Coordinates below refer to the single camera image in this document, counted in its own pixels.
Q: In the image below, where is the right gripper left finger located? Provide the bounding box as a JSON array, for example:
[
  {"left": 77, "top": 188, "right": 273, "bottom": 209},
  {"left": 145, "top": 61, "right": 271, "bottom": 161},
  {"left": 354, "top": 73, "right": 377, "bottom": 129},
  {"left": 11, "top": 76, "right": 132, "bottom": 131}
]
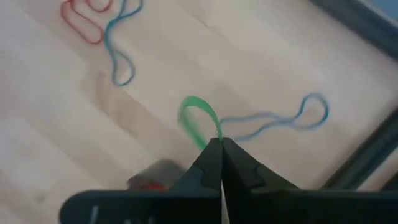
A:
[{"left": 58, "top": 138, "right": 223, "bottom": 224}]

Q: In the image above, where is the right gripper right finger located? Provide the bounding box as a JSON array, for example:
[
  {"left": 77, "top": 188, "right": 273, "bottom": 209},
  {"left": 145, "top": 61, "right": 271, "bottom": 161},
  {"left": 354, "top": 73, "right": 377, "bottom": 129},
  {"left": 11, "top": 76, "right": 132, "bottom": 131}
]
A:
[{"left": 221, "top": 138, "right": 398, "bottom": 224}]

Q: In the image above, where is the green rubber band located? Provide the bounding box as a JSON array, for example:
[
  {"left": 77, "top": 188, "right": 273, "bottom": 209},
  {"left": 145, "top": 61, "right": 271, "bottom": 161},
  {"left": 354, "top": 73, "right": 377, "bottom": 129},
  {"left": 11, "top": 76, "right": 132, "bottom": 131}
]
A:
[{"left": 177, "top": 95, "right": 224, "bottom": 151}]

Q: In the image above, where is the blue rubber band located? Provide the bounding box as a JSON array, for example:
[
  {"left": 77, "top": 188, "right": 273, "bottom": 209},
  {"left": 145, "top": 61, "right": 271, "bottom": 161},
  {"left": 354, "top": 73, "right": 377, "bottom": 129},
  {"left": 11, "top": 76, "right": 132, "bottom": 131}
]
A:
[{"left": 219, "top": 92, "right": 330, "bottom": 141}]

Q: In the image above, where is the teal rubber band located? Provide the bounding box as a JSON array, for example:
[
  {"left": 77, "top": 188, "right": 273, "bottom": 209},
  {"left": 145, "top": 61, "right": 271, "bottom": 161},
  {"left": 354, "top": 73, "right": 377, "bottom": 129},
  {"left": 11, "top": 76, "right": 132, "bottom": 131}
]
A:
[{"left": 103, "top": 0, "right": 144, "bottom": 87}]

